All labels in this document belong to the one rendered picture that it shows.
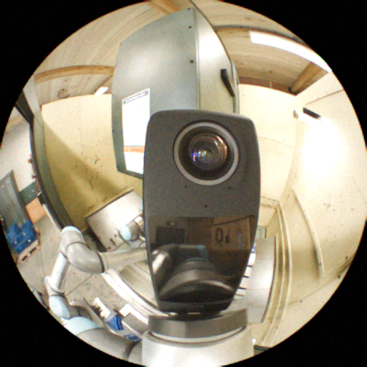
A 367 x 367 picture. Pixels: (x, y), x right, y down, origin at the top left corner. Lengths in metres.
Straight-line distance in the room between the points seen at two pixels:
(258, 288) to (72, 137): 2.16
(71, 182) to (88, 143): 0.47
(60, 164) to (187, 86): 1.35
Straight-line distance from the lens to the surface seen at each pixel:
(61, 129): 1.46
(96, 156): 1.53
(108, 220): 1.62
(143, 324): 1.61
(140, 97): 0.44
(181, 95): 0.33
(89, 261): 0.48
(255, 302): 1.07
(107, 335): 0.23
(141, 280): 1.08
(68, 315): 0.77
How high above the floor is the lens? 1.74
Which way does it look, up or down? 27 degrees down
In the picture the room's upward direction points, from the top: straight up
